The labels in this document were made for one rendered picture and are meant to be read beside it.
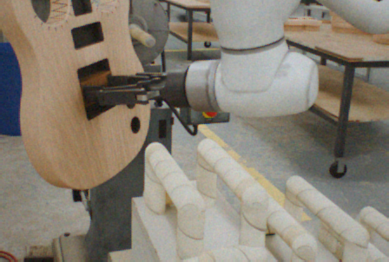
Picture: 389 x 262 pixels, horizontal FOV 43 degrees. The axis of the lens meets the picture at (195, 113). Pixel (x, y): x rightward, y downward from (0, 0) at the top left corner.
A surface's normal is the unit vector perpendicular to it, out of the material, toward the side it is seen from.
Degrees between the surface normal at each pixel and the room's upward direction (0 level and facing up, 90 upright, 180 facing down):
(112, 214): 90
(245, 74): 98
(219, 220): 0
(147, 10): 83
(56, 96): 80
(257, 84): 95
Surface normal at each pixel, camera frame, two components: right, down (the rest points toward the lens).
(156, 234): 0.04, -0.95
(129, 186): 0.34, 0.29
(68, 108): 0.89, 0.00
